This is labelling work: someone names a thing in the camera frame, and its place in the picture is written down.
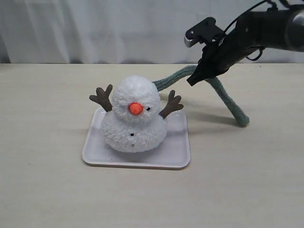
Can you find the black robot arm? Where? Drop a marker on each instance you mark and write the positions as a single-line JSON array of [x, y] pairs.
[[254, 30]]

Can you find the white plush snowman toy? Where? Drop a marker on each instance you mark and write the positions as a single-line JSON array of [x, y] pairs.
[[134, 119]]

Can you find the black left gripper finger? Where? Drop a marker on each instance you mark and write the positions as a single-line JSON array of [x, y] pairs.
[[196, 76]]

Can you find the white backdrop curtain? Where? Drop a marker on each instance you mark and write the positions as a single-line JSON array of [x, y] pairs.
[[107, 31]]

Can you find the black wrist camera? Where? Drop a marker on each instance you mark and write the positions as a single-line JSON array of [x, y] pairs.
[[203, 32]]

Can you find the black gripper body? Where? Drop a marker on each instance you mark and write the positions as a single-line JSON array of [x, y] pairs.
[[228, 49]]

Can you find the white rectangular tray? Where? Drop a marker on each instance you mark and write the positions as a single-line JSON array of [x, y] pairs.
[[172, 154]]

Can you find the green knitted scarf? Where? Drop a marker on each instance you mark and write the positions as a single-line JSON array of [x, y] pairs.
[[241, 118]]

